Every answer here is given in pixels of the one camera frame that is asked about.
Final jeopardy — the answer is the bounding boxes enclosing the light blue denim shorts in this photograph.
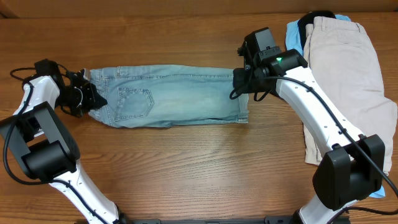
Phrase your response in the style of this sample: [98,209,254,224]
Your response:
[85,65,249,128]

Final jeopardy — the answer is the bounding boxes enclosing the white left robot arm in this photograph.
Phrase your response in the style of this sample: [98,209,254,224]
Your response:
[1,59,130,223]

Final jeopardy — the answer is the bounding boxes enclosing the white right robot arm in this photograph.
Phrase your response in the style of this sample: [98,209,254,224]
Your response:
[229,27,385,223]

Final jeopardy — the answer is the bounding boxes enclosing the light blue garment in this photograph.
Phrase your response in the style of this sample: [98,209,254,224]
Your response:
[285,14,386,198]

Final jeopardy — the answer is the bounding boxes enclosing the black garment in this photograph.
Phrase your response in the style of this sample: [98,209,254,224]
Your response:
[297,11,336,49]

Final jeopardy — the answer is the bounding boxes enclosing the beige shorts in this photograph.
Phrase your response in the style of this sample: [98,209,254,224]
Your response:
[304,16,397,173]

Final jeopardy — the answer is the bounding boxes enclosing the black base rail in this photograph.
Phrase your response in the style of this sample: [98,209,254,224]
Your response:
[130,215,303,224]

